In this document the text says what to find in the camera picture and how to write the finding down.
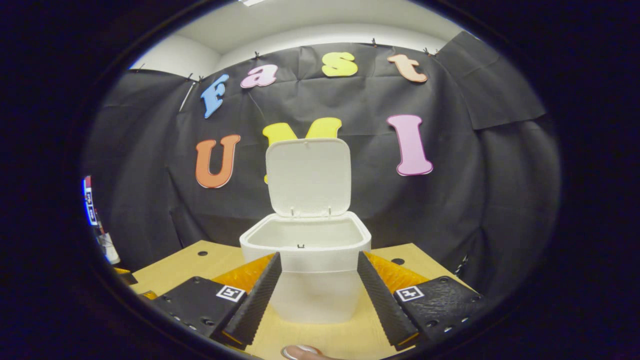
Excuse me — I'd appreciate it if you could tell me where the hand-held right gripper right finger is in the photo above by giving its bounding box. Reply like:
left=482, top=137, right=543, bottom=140
left=356, top=251, right=488, bottom=351

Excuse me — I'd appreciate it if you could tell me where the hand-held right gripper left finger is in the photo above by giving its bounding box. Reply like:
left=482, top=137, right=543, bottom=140
left=150, top=252, right=283, bottom=347

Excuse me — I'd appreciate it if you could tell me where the white desktop garbage bin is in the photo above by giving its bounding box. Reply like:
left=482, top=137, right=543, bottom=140
left=239, top=138, right=372, bottom=325

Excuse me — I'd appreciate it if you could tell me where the wooden desktop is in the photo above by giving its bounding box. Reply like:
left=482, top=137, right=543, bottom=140
left=129, top=240, right=476, bottom=360

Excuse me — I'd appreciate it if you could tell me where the white side table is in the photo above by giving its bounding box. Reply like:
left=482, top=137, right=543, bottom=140
left=97, top=232, right=121, bottom=265

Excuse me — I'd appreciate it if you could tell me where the bright display screen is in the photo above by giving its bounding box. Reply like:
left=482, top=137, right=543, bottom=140
left=82, top=175, right=99, bottom=227

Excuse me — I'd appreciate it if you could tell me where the black backdrop cloth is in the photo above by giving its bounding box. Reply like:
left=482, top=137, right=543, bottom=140
left=82, top=31, right=563, bottom=301

